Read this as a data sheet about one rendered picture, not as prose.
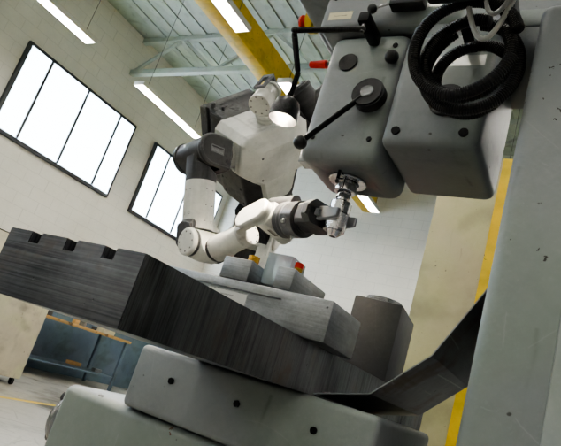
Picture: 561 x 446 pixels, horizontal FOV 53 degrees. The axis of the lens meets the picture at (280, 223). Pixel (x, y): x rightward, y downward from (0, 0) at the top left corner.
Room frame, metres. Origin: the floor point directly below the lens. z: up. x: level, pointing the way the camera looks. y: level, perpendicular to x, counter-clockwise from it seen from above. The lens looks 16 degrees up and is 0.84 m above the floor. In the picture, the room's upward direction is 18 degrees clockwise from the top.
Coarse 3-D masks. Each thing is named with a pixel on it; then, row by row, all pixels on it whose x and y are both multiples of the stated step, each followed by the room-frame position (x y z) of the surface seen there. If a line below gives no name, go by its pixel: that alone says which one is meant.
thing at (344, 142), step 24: (336, 48) 1.11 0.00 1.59; (360, 48) 1.07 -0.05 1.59; (384, 48) 1.04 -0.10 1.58; (336, 72) 1.10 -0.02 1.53; (360, 72) 1.07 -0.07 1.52; (384, 72) 1.04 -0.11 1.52; (336, 96) 1.09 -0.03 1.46; (312, 120) 1.11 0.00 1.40; (336, 120) 1.08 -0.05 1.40; (360, 120) 1.05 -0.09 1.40; (384, 120) 1.03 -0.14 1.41; (312, 144) 1.10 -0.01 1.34; (336, 144) 1.07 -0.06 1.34; (360, 144) 1.04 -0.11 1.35; (312, 168) 1.15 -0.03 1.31; (336, 168) 1.11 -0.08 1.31; (360, 168) 1.07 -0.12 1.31; (384, 168) 1.06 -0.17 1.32; (360, 192) 1.20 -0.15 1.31; (384, 192) 1.15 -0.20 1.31
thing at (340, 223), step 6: (330, 204) 1.15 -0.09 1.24; (336, 204) 1.13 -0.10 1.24; (342, 204) 1.13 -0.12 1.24; (342, 210) 1.13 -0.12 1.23; (348, 210) 1.14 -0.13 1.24; (342, 216) 1.13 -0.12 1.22; (348, 216) 1.14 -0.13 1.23; (330, 222) 1.13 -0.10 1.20; (336, 222) 1.13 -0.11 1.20; (342, 222) 1.13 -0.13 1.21; (324, 228) 1.16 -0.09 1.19; (336, 228) 1.13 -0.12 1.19; (342, 228) 1.14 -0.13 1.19; (342, 234) 1.15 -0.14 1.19
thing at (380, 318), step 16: (368, 304) 1.35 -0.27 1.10; (384, 304) 1.33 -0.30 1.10; (400, 304) 1.32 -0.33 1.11; (368, 320) 1.34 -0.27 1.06; (384, 320) 1.33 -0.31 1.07; (400, 320) 1.32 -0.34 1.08; (368, 336) 1.34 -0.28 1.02; (384, 336) 1.32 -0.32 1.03; (400, 336) 1.37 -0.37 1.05; (368, 352) 1.34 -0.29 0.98; (384, 352) 1.32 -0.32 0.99; (400, 352) 1.42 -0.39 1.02; (368, 368) 1.33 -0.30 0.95; (384, 368) 1.32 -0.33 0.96; (400, 368) 1.46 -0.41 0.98
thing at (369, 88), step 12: (360, 84) 1.03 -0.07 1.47; (372, 84) 1.01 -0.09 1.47; (360, 96) 1.02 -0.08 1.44; (372, 96) 1.01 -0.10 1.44; (384, 96) 1.01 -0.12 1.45; (348, 108) 1.04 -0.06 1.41; (360, 108) 1.03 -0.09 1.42; (372, 108) 1.02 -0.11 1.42; (312, 132) 1.07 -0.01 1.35; (300, 144) 1.07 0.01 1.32
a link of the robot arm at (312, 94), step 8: (304, 88) 1.61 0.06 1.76; (312, 88) 1.63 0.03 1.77; (320, 88) 1.63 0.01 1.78; (296, 96) 1.63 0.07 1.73; (304, 96) 1.62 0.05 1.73; (312, 96) 1.63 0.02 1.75; (304, 104) 1.64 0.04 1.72; (312, 104) 1.64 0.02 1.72; (304, 112) 1.66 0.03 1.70; (312, 112) 1.65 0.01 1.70
